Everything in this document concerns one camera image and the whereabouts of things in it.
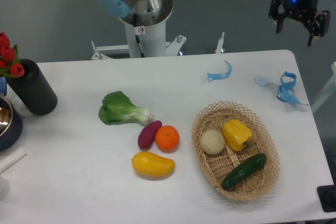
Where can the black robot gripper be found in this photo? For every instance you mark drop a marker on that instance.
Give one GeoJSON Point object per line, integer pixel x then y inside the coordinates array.
{"type": "Point", "coordinates": [303, 11]}

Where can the yellow bell pepper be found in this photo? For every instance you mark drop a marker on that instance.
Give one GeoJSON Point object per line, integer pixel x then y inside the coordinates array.
{"type": "Point", "coordinates": [236, 134]}

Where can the woven wicker basket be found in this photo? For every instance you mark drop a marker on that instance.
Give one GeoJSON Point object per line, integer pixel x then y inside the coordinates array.
{"type": "Point", "coordinates": [217, 167]}

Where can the light blue cap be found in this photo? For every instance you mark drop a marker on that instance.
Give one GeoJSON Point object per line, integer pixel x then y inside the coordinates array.
{"type": "Point", "coordinates": [261, 81]}

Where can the crumpled blue tape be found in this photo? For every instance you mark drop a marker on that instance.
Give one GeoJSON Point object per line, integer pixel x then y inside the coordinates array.
{"type": "Point", "coordinates": [286, 91]}

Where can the blue tape strip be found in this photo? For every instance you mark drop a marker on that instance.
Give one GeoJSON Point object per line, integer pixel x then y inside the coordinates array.
{"type": "Point", "coordinates": [220, 76]}

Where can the dark green cucumber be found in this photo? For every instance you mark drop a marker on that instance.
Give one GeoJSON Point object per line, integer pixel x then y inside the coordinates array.
{"type": "Point", "coordinates": [244, 170]}

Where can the beige round onion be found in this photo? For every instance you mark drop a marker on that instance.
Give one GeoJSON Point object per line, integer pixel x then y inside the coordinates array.
{"type": "Point", "coordinates": [212, 142]}

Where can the orange fruit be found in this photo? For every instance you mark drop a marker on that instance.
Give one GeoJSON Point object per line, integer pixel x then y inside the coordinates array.
{"type": "Point", "coordinates": [167, 138]}

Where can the black device at edge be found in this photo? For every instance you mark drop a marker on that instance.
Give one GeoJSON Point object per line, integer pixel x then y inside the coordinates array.
{"type": "Point", "coordinates": [327, 197]}

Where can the purple sweet potato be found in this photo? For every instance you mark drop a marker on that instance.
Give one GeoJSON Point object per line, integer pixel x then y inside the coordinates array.
{"type": "Point", "coordinates": [147, 135]}

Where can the green bok choy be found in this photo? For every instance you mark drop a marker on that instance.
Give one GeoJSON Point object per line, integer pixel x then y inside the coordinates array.
{"type": "Point", "coordinates": [117, 108]}

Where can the yellow mango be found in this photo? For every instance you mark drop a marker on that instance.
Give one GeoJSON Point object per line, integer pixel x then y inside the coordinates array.
{"type": "Point", "coordinates": [152, 165]}

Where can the black cylindrical vase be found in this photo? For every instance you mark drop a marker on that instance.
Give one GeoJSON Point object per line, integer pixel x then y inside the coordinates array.
{"type": "Point", "coordinates": [33, 89]}

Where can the red tulip flowers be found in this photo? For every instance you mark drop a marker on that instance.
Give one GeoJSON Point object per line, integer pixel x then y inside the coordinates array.
{"type": "Point", "coordinates": [10, 63]}

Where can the dark metal bowl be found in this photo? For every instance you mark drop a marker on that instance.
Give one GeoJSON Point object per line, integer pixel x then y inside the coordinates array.
{"type": "Point", "coordinates": [11, 124]}

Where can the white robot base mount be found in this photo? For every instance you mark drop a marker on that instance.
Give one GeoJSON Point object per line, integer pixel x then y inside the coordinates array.
{"type": "Point", "coordinates": [143, 41]}

